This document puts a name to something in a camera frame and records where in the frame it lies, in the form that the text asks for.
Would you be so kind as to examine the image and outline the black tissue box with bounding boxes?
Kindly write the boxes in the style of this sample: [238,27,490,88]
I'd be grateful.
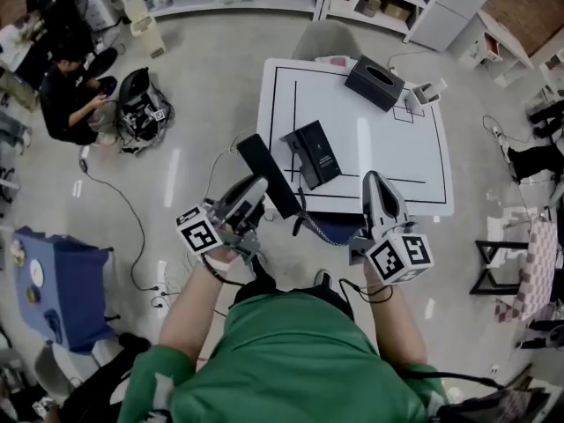
[344,54,406,114]

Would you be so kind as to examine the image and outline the white cabinet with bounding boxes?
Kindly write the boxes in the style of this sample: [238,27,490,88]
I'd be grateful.
[404,0,506,53]

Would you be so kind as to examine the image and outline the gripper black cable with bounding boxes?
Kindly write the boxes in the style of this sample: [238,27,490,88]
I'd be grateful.
[200,253,246,288]
[338,277,394,304]

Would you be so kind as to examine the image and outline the pink checkered cloth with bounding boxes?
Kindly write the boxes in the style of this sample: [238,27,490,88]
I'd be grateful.
[493,217,561,324]

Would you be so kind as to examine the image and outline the black floor cable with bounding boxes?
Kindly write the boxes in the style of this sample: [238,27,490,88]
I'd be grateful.
[78,146,156,291]

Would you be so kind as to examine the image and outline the black telephone base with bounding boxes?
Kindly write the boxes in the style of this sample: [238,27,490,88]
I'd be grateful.
[278,119,344,191]

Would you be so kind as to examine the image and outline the person's left forearm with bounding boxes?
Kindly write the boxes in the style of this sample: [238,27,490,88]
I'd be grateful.
[158,253,242,361]

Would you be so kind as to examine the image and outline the small white container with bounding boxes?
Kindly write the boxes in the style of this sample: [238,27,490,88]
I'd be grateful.
[411,78,449,107]

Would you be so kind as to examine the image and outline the white shelf unit with boxes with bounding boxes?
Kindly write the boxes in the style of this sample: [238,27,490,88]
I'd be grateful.
[318,0,443,46]

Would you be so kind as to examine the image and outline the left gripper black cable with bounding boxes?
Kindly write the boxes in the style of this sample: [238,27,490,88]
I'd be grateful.
[200,253,246,288]

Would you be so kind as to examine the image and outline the white waste bin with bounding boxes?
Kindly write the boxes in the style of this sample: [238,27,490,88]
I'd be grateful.
[129,12,167,60]

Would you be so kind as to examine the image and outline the blue covered table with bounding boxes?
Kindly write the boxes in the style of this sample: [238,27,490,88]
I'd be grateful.
[11,226,116,354]

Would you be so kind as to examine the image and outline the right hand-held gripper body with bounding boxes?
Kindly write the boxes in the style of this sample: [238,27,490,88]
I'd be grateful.
[347,211,435,286]

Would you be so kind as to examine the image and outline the person's black trousers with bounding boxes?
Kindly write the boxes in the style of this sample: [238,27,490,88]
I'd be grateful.
[232,267,355,322]

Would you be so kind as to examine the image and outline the white power strip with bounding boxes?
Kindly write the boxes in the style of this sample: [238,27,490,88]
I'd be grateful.
[148,279,178,308]

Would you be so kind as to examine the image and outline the black frame stool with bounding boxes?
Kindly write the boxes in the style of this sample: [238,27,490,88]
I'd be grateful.
[468,239,531,297]

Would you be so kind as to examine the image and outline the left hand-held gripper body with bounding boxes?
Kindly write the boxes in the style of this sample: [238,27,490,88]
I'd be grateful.
[175,190,266,266]

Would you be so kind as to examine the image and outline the person's right forearm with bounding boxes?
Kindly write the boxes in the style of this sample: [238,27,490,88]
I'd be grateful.
[363,275,429,368]

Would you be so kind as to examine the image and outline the person's green shirt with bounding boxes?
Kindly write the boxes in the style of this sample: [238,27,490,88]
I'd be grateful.
[120,290,447,423]

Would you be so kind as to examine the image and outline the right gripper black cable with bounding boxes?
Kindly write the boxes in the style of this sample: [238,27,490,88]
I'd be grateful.
[338,277,394,304]

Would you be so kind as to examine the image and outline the coiled telephone cord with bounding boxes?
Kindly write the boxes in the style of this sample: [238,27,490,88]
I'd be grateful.
[292,184,350,249]

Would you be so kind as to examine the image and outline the black equipment pile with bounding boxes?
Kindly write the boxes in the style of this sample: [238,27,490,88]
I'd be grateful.
[115,66,176,154]

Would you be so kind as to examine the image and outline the grey chair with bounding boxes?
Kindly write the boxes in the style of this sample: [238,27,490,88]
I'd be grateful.
[291,19,365,62]

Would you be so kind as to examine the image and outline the black telephone handset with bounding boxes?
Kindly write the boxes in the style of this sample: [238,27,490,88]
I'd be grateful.
[236,133,306,220]

